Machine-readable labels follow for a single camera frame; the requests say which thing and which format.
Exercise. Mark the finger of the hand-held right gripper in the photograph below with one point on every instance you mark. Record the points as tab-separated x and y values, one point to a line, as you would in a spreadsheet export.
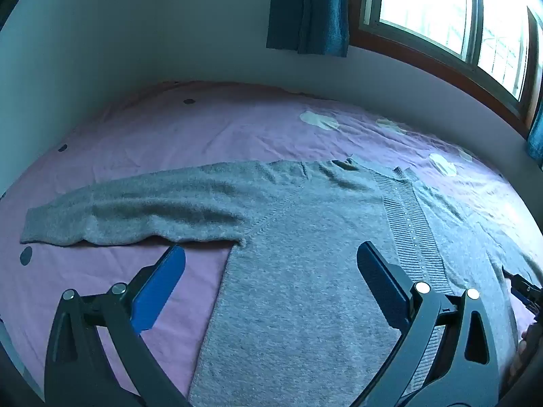
524	282
528	299

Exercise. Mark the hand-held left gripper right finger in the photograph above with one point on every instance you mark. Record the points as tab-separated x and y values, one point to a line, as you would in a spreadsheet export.
379	282

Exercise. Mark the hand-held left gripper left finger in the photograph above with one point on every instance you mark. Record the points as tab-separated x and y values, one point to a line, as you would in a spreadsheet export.
163	277

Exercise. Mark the grey knit sweater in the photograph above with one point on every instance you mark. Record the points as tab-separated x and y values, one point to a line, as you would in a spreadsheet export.
297	284

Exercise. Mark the person's right hand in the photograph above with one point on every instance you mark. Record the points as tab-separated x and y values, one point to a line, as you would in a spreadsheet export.
521	347

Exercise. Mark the purple polka-dot bed sheet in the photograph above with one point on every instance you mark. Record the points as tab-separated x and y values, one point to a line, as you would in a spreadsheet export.
191	135

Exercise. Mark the dark teal curtain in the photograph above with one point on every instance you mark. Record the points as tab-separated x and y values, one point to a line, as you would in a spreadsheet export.
536	135
307	8

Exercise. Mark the wooden frame window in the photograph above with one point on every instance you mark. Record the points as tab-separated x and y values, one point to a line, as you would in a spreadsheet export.
428	4

